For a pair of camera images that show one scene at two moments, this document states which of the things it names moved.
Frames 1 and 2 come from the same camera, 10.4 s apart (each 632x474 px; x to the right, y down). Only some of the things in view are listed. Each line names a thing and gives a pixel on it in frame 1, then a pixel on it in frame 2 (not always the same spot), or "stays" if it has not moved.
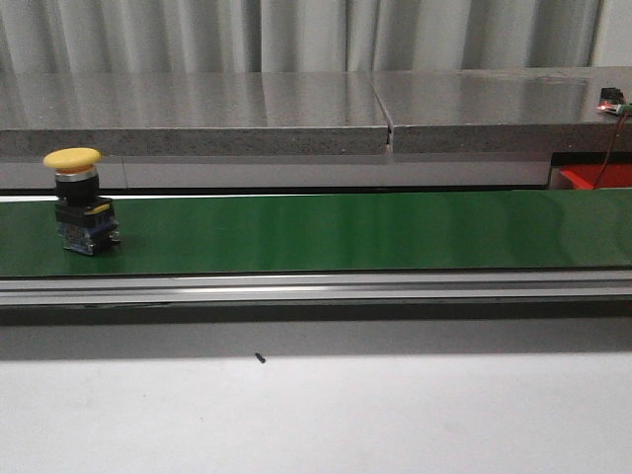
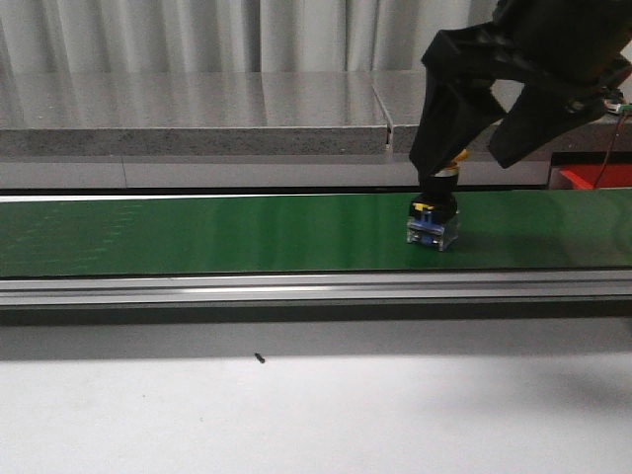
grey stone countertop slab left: (193, 114) stays
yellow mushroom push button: (86, 219) → (434, 217)
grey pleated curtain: (55, 38) stays
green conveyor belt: (332, 234) stays
